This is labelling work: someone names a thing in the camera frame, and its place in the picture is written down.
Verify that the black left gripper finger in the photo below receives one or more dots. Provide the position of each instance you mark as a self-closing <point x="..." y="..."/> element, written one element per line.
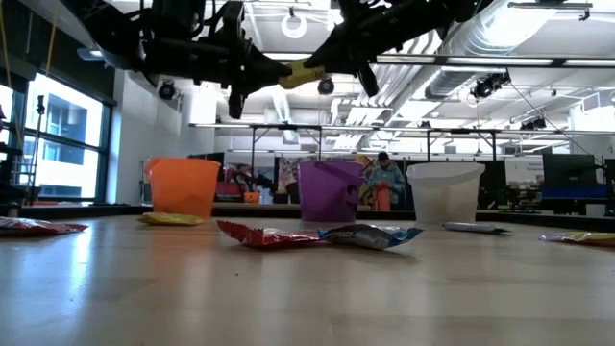
<point x="262" y="61"/>
<point x="264" y="79"/>

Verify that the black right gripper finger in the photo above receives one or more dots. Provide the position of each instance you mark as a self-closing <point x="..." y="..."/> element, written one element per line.
<point x="343" y="62"/>
<point x="338" y="45"/>

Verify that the yellow Sour Patch candy pack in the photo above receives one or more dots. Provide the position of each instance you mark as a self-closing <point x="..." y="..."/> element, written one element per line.
<point x="170" y="219"/>
<point x="302" y="74"/>
<point x="581" y="239"/>

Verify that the red Skittles candy pack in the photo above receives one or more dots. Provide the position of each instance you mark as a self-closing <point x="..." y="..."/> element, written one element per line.
<point x="269" y="238"/>
<point x="33" y="227"/>

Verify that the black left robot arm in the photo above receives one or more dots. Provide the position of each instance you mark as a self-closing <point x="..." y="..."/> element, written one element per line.
<point x="168" y="53"/>

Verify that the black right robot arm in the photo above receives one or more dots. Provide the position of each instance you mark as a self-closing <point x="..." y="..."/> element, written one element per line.
<point x="423" y="24"/>

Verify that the black ceiling spotlight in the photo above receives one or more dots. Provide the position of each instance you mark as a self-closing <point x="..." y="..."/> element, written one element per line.
<point x="326" y="86"/>
<point x="166" y="90"/>

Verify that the black computer monitor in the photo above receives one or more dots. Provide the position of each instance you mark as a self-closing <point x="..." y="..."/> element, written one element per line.
<point x="214" y="158"/>
<point x="569" y="170"/>

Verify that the person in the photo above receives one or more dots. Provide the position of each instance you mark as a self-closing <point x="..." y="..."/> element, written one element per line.
<point x="391" y="175"/>
<point x="252" y="182"/>

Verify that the small orange pumpkin bucket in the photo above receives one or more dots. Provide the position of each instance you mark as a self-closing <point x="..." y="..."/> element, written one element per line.
<point x="252" y="198"/>

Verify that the purple plastic bucket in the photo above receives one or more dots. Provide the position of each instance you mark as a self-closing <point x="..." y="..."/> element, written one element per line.
<point x="327" y="192"/>

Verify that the orange plastic bucket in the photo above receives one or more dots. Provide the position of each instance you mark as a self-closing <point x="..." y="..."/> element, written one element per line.
<point x="182" y="190"/>

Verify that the white plastic bucket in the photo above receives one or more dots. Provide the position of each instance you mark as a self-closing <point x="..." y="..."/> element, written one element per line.
<point x="444" y="197"/>

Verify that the black ceiling track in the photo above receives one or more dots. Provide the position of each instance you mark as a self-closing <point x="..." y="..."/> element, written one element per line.
<point x="548" y="5"/>

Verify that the white blue Hershey's bar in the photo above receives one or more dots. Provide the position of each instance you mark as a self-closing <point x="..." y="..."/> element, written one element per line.
<point x="473" y="228"/>
<point x="370" y="236"/>

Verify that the large dark-framed window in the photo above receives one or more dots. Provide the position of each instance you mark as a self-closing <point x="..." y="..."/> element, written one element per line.
<point x="67" y="144"/>

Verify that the black tripod stand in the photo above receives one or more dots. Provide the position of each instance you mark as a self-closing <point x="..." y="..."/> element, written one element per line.
<point x="40" y="103"/>

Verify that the white sign board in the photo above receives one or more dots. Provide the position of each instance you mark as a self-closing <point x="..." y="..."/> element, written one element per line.
<point x="523" y="170"/>

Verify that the black equipment rack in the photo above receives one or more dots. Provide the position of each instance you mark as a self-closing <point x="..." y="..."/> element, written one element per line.
<point x="6" y="192"/>

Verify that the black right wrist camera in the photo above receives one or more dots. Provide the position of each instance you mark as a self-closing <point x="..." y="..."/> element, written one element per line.
<point x="369" y="81"/>

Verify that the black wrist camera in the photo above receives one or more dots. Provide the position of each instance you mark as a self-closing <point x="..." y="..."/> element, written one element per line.
<point x="369" y="81"/>
<point x="236" y="103"/>

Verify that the white ventilation duct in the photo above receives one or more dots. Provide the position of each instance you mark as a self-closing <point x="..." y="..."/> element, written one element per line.
<point x="281" y="110"/>

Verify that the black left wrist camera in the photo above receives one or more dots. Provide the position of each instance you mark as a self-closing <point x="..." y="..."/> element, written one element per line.
<point x="236" y="103"/>

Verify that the black metal frame stand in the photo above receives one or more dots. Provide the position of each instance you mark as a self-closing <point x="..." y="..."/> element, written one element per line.
<point x="288" y="127"/>
<point x="461" y="130"/>

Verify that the black ceiling camera cluster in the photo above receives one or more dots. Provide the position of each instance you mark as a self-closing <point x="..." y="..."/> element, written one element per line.
<point x="487" y="86"/>

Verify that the long ceiling light rail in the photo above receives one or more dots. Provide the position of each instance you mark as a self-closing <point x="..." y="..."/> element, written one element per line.
<point x="504" y="61"/>

